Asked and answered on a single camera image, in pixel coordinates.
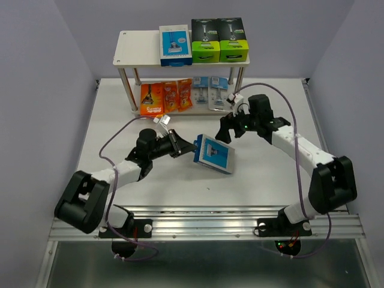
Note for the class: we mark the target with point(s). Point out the orange razor bag bottom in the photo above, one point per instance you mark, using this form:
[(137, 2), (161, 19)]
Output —
[(171, 96)]

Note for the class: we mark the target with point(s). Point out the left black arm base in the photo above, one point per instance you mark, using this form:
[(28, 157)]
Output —
[(126, 224)]

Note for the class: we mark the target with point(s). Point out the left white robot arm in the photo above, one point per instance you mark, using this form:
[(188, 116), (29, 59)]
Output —
[(83, 202)]

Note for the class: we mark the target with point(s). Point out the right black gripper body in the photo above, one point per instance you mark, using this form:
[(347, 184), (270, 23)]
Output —
[(249, 122)]

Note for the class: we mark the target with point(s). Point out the aluminium rail frame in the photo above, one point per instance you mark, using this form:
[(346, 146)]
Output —
[(227, 222)]

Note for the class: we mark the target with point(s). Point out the white two-tier shelf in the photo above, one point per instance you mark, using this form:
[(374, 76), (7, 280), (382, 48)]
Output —
[(137, 59)]

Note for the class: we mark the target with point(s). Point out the orange razor bag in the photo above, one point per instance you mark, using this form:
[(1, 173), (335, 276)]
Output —
[(171, 96), (184, 91)]

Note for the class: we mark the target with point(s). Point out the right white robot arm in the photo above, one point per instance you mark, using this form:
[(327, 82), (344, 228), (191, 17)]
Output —
[(332, 178)]

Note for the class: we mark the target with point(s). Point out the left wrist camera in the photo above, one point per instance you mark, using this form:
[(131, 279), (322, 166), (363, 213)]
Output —
[(161, 124)]

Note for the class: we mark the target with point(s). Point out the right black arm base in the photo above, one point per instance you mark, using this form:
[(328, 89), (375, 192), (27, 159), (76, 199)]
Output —
[(280, 226)]

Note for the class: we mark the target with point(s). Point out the orange razor bag top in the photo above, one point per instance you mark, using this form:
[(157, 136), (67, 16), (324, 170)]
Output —
[(184, 91)]

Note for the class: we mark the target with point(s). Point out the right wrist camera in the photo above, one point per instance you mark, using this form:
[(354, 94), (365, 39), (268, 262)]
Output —
[(236, 101)]

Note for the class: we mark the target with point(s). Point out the black green razor box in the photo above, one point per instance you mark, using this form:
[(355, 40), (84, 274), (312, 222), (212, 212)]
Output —
[(205, 42), (233, 42)]

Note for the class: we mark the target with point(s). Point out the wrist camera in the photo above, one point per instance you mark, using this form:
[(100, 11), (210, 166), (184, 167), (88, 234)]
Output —
[(236, 101), (161, 124)]

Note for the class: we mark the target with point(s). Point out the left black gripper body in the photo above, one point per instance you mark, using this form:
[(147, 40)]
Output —
[(162, 149)]

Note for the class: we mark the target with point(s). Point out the blue blister razor pack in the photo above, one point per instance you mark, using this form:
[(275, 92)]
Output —
[(200, 91), (217, 94)]

